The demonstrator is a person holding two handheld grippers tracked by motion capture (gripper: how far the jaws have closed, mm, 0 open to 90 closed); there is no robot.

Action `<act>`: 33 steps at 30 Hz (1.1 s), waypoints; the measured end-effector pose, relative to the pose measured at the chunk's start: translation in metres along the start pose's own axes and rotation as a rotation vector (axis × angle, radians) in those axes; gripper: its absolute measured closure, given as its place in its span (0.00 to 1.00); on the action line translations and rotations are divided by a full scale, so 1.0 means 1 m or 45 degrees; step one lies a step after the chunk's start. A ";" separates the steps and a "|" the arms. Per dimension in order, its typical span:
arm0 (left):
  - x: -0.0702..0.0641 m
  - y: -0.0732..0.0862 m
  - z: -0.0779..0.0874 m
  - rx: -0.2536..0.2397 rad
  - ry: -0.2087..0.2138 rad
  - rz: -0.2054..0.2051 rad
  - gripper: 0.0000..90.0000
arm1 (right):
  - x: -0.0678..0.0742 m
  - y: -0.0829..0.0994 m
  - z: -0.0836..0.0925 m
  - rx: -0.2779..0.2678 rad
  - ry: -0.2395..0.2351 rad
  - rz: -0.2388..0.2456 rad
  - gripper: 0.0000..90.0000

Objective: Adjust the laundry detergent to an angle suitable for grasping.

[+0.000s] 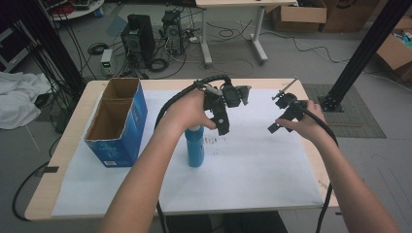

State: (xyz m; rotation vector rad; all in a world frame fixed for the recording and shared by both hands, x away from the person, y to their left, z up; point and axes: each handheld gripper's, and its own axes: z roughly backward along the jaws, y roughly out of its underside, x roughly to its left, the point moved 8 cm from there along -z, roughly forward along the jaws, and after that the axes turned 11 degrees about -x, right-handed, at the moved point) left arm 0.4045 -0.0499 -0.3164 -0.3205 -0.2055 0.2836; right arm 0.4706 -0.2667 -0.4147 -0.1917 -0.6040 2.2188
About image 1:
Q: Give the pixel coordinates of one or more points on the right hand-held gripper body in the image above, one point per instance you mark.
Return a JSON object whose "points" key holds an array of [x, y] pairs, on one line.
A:
{"points": [[291, 108]]}

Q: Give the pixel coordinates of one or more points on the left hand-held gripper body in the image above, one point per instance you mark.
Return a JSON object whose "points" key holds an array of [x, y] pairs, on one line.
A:
{"points": [[223, 113]]}

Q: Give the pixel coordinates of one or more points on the blue bottle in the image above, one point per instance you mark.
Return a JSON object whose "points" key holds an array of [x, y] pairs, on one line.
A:
{"points": [[195, 149]]}

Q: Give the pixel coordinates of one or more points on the person's right hand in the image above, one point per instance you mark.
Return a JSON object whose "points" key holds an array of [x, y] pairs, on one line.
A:
{"points": [[311, 124]]}

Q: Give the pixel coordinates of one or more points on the person's left hand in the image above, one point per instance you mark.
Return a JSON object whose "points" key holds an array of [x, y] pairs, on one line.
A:
{"points": [[186, 111]]}

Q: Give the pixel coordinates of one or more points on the white paper mat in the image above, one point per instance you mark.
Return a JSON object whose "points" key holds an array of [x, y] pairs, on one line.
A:
{"points": [[252, 168]]}

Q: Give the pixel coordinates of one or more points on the grey floor mat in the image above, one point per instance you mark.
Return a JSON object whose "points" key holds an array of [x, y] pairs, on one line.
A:
{"points": [[356, 119]]}

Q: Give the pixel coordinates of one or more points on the closed brown cardboard box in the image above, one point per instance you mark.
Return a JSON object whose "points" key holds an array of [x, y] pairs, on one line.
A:
{"points": [[299, 16]]}

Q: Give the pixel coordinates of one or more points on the white-legged desk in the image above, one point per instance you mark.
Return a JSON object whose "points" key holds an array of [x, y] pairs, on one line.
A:
{"points": [[256, 19]]}

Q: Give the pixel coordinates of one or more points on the blue cardboard box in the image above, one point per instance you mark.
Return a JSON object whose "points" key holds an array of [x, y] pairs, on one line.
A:
{"points": [[128, 129]]}

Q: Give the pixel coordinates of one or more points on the grey computer tower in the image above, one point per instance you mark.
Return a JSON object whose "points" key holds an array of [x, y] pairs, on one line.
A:
{"points": [[172, 30]]}

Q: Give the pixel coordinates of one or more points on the large brown cardboard box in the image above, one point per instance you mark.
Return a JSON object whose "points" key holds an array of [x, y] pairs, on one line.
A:
{"points": [[353, 14]]}

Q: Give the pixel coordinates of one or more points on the person's dark trousers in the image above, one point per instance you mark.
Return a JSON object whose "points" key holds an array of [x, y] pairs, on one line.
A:
{"points": [[226, 223]]}

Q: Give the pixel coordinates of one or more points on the black computer tower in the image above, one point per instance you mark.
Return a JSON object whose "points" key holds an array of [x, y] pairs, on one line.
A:
{"points": [[139, 39]]}

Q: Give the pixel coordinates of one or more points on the open brown cardboard box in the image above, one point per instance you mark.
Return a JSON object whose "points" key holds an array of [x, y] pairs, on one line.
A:
{"points": [[395, 48]]}

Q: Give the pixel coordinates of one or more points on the white power supply unit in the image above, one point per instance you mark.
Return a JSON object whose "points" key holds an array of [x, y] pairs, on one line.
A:
{"points": [[106, 61]]}

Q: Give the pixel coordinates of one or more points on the round white table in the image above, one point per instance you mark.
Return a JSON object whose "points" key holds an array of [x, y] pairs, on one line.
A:
{"points": [[81, 9]]}

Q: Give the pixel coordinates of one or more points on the black tape strip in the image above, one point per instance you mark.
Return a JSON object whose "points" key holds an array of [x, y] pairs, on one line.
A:
{"points": [[51, 169]]}

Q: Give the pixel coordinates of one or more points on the white cloth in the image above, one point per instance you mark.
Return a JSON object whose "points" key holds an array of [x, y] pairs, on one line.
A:
{"points": [[19, 98]]}

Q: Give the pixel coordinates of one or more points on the black metal post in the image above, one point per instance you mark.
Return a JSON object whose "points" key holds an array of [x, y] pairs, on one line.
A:
{"points": [[366, 51]]}

